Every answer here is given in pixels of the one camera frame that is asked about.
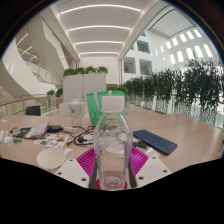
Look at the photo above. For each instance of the clear tumbler with lid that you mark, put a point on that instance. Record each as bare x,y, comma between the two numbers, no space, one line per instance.
75,113

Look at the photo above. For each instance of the clear plastic water bottle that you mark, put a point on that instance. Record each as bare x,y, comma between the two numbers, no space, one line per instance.
113,146

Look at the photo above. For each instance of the black power adapter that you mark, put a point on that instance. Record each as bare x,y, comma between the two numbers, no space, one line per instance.
55,128

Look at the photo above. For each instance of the white power adapter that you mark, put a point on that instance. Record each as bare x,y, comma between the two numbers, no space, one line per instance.
70,129

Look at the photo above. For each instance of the black chair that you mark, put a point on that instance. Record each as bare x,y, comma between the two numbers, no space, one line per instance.
33,110

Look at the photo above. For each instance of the red and black phone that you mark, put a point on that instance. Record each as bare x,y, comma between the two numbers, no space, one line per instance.
14,129

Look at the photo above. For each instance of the wooden planter with plants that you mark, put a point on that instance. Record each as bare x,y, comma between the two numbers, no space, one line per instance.
58,96

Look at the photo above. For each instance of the white cabinet with plants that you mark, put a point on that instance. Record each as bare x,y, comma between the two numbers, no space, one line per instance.
83,86

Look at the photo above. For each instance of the ceiling light strips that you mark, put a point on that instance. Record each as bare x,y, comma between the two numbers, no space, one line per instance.
100,27

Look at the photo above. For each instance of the glass railing with wooden handrail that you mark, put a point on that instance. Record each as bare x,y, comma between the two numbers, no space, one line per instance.
16,105

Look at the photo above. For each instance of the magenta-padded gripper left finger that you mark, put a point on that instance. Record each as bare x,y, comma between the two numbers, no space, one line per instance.
70,170

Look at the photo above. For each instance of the low green shrub planter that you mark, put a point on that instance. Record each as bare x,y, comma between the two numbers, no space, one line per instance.
118,89

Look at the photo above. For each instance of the small white box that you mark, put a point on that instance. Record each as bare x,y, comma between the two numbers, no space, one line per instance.
150,152

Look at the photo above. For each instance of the colourful sticker sheet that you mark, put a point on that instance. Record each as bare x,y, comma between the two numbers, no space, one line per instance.
51,140

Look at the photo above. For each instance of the row of green hedge plants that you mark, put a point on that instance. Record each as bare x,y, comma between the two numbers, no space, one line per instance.
186,86

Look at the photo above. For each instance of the white cup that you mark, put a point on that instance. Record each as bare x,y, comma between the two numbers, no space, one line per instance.
50,158

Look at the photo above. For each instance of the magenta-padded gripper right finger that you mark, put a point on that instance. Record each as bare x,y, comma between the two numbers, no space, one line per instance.
151,168

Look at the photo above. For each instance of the green tote bag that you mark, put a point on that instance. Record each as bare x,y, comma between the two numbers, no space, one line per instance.
95,106

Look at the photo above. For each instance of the teal marker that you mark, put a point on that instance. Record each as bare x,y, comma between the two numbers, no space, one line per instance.
17,140

